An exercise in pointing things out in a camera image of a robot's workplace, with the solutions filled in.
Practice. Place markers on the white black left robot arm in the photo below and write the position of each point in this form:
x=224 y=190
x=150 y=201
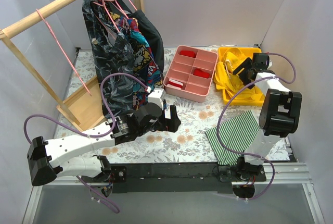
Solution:
x=53 y=158

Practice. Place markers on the yellow shorts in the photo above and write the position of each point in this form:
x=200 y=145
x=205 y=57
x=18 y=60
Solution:
x=229 y=78

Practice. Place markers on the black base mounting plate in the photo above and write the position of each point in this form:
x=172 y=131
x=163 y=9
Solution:
x=169 y=177

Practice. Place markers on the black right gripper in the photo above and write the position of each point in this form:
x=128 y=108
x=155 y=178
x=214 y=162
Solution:
x=250 y=70

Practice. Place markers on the green white striped cloth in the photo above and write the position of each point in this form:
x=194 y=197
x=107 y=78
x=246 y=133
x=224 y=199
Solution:
x=237 y=134

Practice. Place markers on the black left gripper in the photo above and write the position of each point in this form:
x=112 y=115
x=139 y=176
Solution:
x=164 y=124

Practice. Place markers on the wooden clothes rack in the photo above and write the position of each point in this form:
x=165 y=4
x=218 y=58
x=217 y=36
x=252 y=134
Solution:
x=83 y=107

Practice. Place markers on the pink compartment organizer box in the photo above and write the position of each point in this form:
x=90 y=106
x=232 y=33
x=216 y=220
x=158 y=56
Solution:
x=181 y=69

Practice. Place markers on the aluminium frame rail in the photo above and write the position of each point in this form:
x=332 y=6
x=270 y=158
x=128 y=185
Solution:
x=290 y=199

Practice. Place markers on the red white striped sock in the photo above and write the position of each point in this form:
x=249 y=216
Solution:
x=175 y=83

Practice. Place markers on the colourful comic print shorts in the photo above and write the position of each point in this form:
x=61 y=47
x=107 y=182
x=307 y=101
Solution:
x=145 y=68

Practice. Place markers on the dark leaf print shorts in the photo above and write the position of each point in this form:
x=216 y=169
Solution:
x=113 y=57

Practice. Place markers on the red folded sock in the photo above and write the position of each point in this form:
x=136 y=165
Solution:
x=188 y=53
x=200 y=73

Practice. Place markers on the black shorts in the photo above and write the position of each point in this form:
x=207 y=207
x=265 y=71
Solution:
x=148 y=30

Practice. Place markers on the yellow plastic tray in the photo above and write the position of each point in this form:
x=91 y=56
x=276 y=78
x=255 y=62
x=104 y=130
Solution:
x=244 y=78

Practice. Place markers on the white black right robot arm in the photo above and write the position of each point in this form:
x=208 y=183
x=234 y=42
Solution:
x=279 y=115

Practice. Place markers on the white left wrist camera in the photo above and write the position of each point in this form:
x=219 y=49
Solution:
x=156 y=96

